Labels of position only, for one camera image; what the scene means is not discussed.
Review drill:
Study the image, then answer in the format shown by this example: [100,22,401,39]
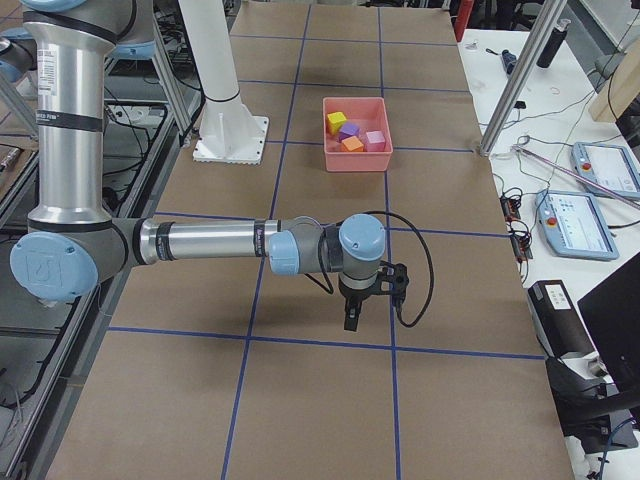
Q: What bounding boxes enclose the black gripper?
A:
[339,282,383,332]

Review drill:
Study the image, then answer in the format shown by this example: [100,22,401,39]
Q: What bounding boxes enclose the orange foam block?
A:
[340,137,365,153]

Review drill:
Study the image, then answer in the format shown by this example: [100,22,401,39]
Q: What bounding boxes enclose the pink foam block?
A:
[364,130,386,152]

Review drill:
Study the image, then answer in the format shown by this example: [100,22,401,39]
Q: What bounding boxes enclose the purple foam block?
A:
[338,121,360,142]

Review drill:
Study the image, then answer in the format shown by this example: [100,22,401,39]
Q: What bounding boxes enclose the yellow foam block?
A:
[325,111,347,136]

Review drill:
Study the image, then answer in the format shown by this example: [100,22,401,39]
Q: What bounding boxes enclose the pink plastic bin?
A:
[323,97,394,172]

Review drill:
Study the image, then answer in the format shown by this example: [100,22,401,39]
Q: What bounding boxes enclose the black box with label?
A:
[527,280,595,360]

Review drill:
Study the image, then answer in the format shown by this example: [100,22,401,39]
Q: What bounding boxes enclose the near blue teach pendant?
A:
[535,189,619,261]

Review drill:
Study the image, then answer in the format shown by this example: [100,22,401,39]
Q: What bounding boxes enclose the blue teach pendant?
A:
[571,142,639,200]
[535,189,619,261]

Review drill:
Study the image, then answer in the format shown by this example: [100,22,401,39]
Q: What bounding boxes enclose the black monitor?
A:
[578,254,639,391]

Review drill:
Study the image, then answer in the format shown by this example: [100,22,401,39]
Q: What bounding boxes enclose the grey reacher stick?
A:
[512,144,639,205]

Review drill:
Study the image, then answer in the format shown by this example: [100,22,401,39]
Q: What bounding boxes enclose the far blue teach pendant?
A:
[571,142,639,200]

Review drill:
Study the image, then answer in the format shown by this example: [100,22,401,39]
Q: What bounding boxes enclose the black water bottle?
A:
[536,18,572,69]

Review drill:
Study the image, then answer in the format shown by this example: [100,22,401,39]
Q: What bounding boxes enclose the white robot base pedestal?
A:
[179,0,269,165]

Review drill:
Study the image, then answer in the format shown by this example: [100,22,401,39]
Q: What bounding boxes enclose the aluminium frame post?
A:
[479,0,567,157]

